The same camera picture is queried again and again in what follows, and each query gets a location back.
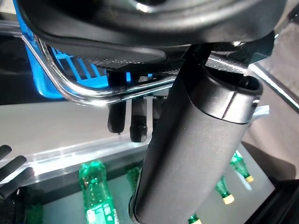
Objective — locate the robot black left hand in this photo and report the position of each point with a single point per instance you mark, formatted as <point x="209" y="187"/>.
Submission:
<point x="191" y="144"/>

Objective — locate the robot black right hand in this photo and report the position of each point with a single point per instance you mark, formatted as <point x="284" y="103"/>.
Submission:
<point x="14" y="168"/>

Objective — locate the green soda bottle yellow cap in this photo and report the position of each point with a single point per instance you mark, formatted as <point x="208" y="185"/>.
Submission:
<point x="239" y="165"/>
<point x="134" y="177"/>
<point x="98" y="191"/>
<point x="193" y="219"/>
<point x="223" y="189"/>
<point x="35" y="213"/>

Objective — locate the blue plastic shopping basket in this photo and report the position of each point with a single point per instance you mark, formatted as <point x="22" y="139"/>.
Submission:
<point x="46" y="86"/>

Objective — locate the black display shelf unit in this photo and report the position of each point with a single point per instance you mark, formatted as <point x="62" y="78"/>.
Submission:
<point x="280" y="205"/>

